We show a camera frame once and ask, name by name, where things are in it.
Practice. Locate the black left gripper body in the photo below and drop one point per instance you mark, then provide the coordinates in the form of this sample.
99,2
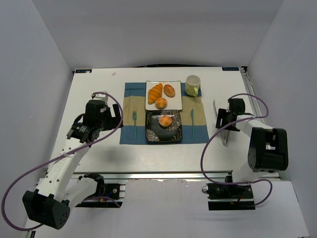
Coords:
110,120

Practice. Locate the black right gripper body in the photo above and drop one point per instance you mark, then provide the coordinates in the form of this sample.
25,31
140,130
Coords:
223,119

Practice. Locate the metal tongs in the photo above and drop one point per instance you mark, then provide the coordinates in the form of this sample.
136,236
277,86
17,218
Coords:
225,133

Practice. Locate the round bread roll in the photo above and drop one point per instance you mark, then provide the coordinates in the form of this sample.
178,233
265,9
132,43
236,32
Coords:
161,103
165,121

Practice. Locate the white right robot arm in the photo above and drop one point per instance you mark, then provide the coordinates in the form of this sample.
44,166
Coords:
268,147

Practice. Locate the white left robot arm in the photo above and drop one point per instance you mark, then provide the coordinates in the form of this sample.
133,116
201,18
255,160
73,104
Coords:
51,202

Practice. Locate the oval bread roll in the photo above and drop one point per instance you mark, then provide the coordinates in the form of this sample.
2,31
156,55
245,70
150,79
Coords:
169,90

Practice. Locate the teal fork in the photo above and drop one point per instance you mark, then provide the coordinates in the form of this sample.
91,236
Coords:
134,117

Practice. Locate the blue and beige placemat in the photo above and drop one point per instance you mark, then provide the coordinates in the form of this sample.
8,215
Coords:
134,100

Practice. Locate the teal knife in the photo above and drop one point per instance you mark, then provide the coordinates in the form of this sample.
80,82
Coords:
192,120

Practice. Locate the black floral square plate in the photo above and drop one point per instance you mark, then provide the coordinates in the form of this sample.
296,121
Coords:
155,133

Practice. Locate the blue label right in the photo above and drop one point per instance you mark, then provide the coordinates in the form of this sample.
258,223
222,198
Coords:
230,68

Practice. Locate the blue label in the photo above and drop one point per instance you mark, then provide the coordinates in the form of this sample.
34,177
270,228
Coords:
230,68
83,71

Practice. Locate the pale yellow mug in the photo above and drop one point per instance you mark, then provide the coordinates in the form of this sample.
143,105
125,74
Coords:
192,85

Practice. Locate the orange croissant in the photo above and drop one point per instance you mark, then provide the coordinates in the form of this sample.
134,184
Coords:
155,93

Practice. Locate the white square plate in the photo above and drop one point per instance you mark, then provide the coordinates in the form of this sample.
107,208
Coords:
173,103

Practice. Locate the blue label left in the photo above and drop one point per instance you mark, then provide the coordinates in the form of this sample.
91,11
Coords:
83,71

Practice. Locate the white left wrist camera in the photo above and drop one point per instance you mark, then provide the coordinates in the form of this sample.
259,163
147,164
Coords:
100,96

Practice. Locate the aluminium table frame rail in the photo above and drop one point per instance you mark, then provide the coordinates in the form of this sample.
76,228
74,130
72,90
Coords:
191,176

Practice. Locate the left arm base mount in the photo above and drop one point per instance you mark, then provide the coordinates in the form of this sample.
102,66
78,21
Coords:
109,193

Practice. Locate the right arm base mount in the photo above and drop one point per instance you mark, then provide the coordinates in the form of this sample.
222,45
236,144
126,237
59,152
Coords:
229,197

